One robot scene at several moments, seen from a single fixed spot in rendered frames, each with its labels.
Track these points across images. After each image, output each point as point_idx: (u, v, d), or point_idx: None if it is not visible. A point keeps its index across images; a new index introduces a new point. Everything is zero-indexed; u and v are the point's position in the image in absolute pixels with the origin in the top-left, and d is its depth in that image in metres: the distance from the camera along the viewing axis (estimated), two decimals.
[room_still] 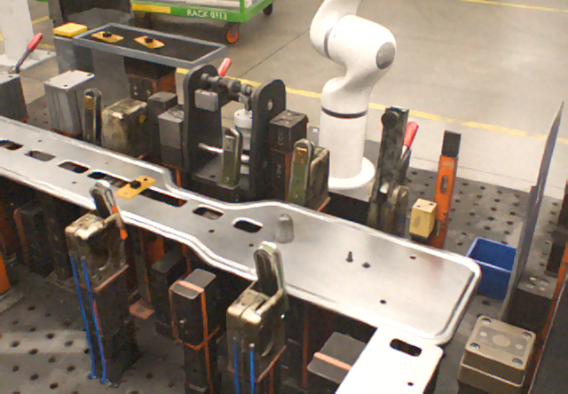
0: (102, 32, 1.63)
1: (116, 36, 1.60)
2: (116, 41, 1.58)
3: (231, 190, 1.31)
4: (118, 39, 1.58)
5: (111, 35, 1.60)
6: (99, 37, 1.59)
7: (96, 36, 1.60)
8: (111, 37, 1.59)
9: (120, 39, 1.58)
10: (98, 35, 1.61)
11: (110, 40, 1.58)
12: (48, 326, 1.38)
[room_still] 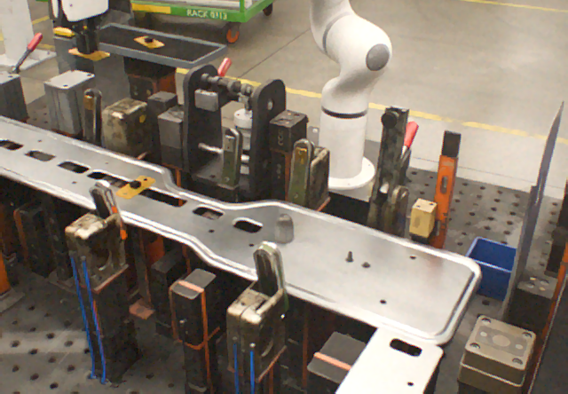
0: None
1: (100, 52, 1.29)
2: (101, 59, 1.27)
3: (231, 190, 1.31)
4: (103, 56, 1.27)
5: (94, 51, 1.29)
6: (80, 54, 1.28)
7: (74, 52, 1.29)
8: (94, 53, 1.28)
9: (105, 56, 1.27)
10: (77, 51, 1.29)
11: (93, 58, 1.27)
12: (48, 326, 1.38)
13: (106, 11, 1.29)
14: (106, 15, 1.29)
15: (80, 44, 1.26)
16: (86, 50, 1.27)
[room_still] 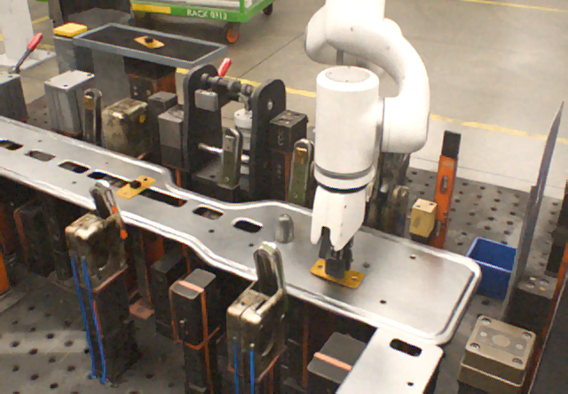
0: (322, 262, 1.08)
1: (351, 271, 1.05)
2: (359, 284, 1.03)
3: (231, 190, 1.31)
4: (360, 279, 1.04)
5: (343, 271, 1.06)
6: (328, 278, 1.04)
7: (319, 274, 1.05)
8: (346, 274, 1.05)
9: (362, 279, 1.04)
10: (321, 271, 1.05)
11: (350, 283, 1.03)
12: (48, 326, 1.38)
13: None
14: None
15: (335, 270, 1.02)
16: (341, 274, 1.03)
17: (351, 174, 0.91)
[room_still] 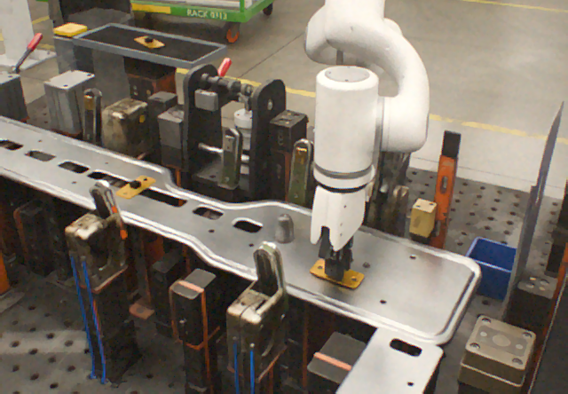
0: (321, 262, 1.08)
1: (351, 272, 1.05)
2: (359, 284, 1.03)
3: (231, 190, 1.31)
4: (359, 279, 1.04)
5: None
6: (328, 278, 1.04)
7: (319, 274, 1.05)
8: (345, 275, 1.05)
9: (362, 279, 1.04)
10: (321, 271, 1.05)
11: (350, 283, 1.03)
12: (48, 326, 1.38)
13: None
14: None
15: (334, 270, 1.02)
16: (340, 274, 1.03)
17: (350, 174, 0.91)
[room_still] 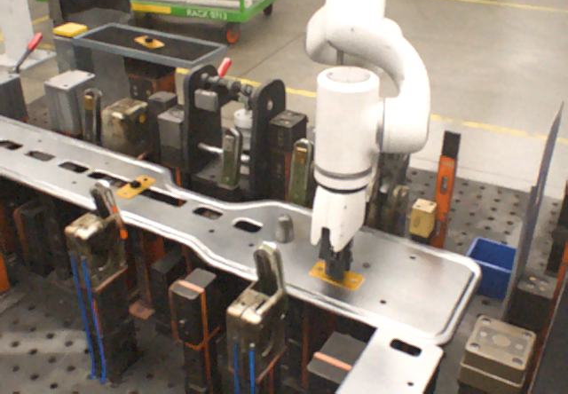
0: (321, 263, 1.08)
1: (351, 274, 1.05)
2: (358, 287, 1.03)
3: (231, 190, 1.31)
4: (359, 281, 1.04)
5: None
6: (328, 279, 1.04)
7: (319, 276, 1.05)
8: (345, 277, 1.05)
9: (361, 281, 1.04)
10: (321, 273, 1.06)
11: (349, 286, 1.03)
12: (48, 326, 1.38)
13: None
14: None
15: (335, 270, 1.02)
16: (340, 275, 1.03)
17: (351, 175, 0.91)
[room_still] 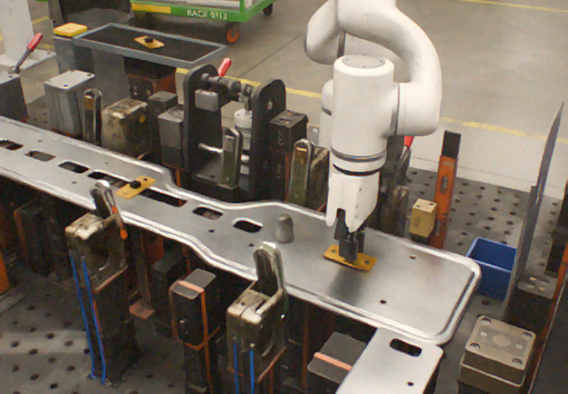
0: (335, 246, 1.11)
1: (364, 256, 1.09)
2: (372, 267, 1.07)
3: (231, 190, 1.31)
4: (373, 263, 1.07)
5: None
6: (343, 261, 1.08)
7: (334, 257, 1.09)
8: (358, 258, 1.08)
9: (374, 263, 1.08)
10: (335, 256, 1.09)
11: (363, 266, 1.07)
12: (48, 326, 1.38)
13: None
14: None
15: (348, 251, 1.06)
16: (354, 256, 1.06)
17: (366, 157, 0.95)
